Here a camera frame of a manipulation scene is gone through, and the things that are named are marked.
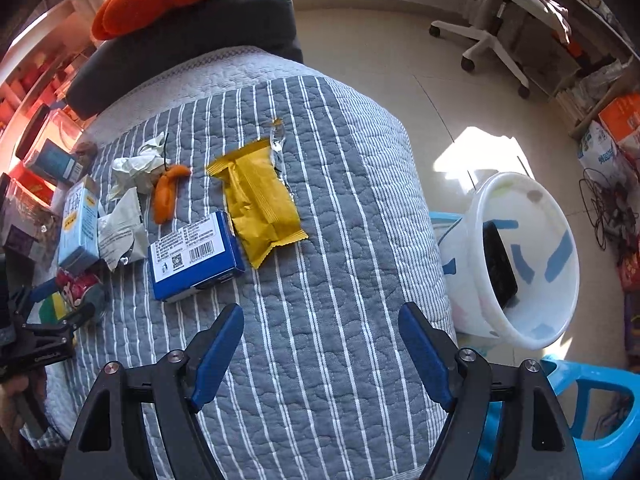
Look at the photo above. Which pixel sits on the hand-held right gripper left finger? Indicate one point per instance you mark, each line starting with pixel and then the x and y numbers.
pixel 220 355

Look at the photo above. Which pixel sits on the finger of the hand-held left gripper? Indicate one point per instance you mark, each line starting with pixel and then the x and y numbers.
pixel 75 319
pixel 42 291

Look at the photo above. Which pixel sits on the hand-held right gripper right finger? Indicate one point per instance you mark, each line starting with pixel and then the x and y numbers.
pixel 425 355

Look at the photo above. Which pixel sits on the red cartoon packet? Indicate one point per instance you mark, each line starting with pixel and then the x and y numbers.
pixel 75 285

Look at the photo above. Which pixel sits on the light blue carton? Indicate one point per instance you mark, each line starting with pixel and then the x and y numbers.
pixel 77 225

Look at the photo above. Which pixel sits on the blue cardboard box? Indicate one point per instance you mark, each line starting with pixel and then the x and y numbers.
pixel 195 260

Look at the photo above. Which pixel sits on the white paper wrapper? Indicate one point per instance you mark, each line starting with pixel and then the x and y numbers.
pixel 122 230

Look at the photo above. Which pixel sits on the white plastic bucket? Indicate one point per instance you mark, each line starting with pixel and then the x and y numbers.
pixel 545 320

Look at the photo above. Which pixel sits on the orange pepper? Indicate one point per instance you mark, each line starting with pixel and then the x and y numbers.
pixel 165 195

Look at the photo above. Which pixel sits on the white tissue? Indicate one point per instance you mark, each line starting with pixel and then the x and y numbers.
pixel 132 165

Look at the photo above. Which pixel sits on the yellow snack wrapper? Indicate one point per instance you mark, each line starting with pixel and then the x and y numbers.
pixel 260 195

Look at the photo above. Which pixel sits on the person's left hand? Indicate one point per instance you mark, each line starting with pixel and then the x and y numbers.
pixel 12 395

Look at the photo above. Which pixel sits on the white blue patterned bag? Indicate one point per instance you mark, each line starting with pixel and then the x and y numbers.
pixel 457 260

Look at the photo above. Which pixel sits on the black flat object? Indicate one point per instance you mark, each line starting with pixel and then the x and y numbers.
pixel 500 265

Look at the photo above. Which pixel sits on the teal box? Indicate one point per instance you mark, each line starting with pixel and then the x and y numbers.
pixel 52 160

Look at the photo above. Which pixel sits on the small brown item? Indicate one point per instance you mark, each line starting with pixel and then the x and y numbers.
pixel 86 152

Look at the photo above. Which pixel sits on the grey striped quilt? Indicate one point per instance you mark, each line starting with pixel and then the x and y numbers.
pixel 340 220

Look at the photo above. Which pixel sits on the clear plastic storage box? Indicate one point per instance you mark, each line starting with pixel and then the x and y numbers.
pixel 60 125

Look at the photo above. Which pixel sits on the blue plastic stool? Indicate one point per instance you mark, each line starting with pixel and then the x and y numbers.
pixel 600 452

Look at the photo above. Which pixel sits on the white printed plastic bag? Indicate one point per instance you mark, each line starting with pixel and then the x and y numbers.
pixel 600 152

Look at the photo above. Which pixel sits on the dark grey cushion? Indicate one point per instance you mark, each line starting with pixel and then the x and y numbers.
pixel 200 30

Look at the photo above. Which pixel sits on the white paper stack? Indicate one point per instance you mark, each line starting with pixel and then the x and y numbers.
pixel 585 95

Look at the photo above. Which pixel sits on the orange cardboard box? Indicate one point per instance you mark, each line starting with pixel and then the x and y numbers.
pixel 622 120

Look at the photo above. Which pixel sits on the white office chair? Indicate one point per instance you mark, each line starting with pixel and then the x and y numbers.
pixel 495 35

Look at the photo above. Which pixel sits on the wooden desk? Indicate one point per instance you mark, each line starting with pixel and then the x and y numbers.
pixel 600 20

